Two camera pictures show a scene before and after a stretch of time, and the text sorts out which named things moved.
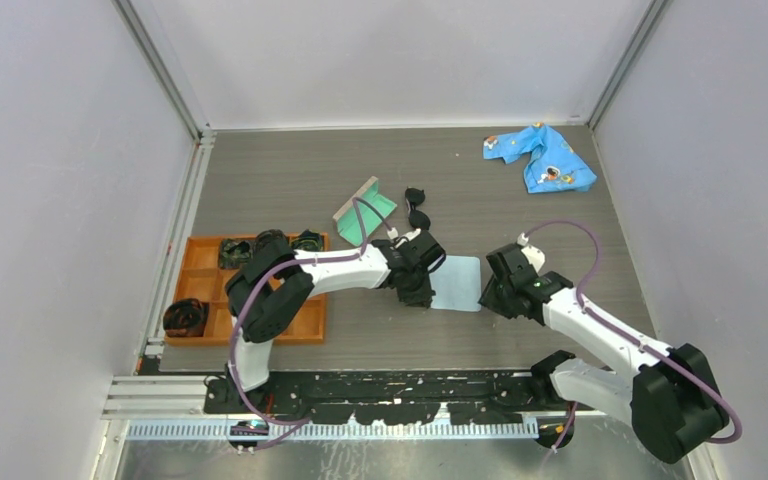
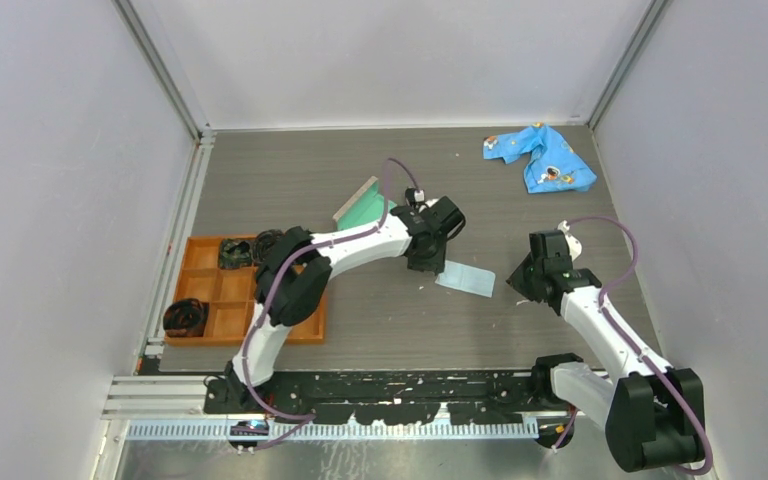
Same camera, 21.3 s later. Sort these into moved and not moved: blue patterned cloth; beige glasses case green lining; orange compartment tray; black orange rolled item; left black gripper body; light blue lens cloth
Moved: left black gripper body; light blue lens cloth
Not moved: black orange rolled item; orange compartment tray; beige glasses case green lining; blue patterned cloth
